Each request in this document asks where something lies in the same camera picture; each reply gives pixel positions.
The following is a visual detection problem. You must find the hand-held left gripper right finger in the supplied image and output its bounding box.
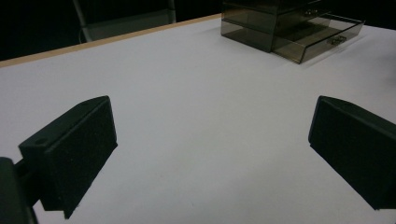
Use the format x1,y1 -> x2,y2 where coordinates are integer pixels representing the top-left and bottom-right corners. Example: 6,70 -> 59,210
307,95 -> 396,211

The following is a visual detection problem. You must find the smoky transparent drawer cabinet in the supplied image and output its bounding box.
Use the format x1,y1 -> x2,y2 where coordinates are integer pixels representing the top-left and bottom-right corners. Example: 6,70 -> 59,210
220,0 -> 331,53

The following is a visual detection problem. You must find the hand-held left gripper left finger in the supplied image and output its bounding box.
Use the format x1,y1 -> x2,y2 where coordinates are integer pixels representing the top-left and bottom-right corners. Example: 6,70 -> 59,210
18,95 -> 119,220

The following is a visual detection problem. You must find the smoky transparent open drawer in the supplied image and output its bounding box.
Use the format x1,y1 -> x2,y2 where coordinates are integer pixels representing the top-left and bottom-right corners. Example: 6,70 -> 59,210
271,12 -> 365,64

